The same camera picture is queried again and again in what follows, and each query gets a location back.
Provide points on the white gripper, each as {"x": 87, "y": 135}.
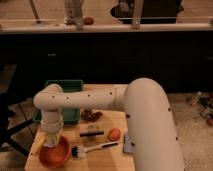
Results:
{"x": 51, "y": 122}

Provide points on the white towel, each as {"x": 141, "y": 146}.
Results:
{"x": 51, "y": 141}

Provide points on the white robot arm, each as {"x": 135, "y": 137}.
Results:
{"x": 149, "y": 119}

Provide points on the red bowl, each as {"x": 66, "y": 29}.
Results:
{"x": 56, "y": 156}

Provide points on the green plastic tray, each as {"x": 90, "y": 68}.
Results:
{"x": 57, "y": 94}

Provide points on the bunch of dark grapes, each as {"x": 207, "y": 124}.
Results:
{"x": 90, "y": 116}

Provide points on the white dish brush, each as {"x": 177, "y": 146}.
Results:
{"x": 81, "y": 151}

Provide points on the black office chair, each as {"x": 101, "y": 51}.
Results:
{"x": 5, "y": 133}

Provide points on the orange fruit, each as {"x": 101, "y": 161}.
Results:
{"x": 114, "y": 134}

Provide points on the blue sponge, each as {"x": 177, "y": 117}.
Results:
{"x": 127, "y": 147}

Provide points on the red object on shelf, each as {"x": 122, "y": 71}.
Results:
{"x": 88, "y": 21}

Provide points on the black handled tool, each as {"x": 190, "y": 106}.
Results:
{"x": 89, "y": 134}

